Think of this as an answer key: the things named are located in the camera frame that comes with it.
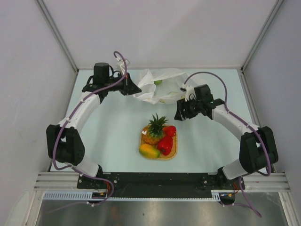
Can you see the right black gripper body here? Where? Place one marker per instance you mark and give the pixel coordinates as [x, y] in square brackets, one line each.
[193, 107]

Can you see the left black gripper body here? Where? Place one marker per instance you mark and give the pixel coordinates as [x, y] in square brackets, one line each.
[118, 87]

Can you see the fake green lime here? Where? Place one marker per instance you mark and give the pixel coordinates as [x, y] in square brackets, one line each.
[157, 82]

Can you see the white plastic bag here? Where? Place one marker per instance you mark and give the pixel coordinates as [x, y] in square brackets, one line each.
[168, 92]

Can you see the fake pineapple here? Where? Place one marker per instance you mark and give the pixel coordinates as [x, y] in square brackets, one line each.
[154, 130]

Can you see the fake mango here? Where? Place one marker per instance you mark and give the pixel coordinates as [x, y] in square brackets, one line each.
[148, 151]

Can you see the fake red fruit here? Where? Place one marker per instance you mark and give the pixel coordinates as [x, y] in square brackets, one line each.
[170, 131]

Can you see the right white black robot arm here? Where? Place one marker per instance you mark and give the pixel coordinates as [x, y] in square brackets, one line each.
[257, 148]

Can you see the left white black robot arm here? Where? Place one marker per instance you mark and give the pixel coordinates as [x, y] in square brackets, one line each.
[63, 139]

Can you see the woven bamboo tray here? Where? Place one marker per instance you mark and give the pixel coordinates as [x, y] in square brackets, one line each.
[162, 157]

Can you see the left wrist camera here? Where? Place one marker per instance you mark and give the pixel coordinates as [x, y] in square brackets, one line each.
[122, 65]

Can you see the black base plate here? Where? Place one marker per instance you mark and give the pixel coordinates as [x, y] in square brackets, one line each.
[168, 185]

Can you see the aluminium frame rail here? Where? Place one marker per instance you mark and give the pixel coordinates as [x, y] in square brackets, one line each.
[67, 181]

